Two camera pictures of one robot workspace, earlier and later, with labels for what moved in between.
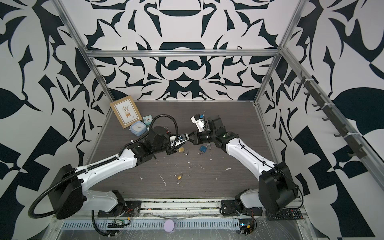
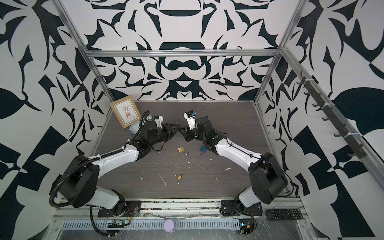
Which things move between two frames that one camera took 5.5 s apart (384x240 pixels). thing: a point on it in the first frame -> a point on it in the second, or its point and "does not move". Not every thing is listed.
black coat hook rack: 354,146 does not move
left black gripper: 173,150 -> 170,131
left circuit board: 118,223 does not move
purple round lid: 169,225 does not move
